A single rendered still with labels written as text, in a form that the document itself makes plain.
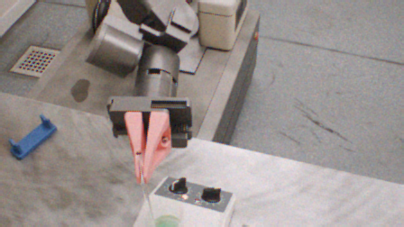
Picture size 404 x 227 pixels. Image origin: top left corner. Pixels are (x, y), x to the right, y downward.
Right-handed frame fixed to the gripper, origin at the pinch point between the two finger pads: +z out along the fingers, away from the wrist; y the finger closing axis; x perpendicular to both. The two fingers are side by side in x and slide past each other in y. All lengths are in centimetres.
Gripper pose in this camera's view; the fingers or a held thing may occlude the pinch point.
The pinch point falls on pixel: (142, 174)
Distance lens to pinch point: 51.7
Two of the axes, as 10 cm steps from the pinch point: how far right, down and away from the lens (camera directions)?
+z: -0.4, 7.4, -6.7
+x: 0.1, 6.7, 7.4
